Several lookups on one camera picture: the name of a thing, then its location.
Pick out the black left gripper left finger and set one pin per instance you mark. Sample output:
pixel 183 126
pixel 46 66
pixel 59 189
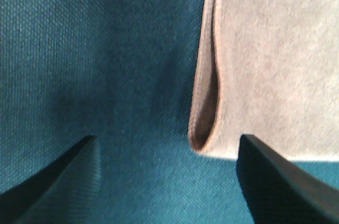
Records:
pixel 62 192

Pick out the brown towel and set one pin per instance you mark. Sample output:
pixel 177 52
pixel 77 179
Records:
pixel 268 68

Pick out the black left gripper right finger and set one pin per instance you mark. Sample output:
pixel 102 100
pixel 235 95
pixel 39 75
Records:
pixel 278 191

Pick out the black table cloth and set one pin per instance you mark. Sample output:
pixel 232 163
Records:
pixel 122 71

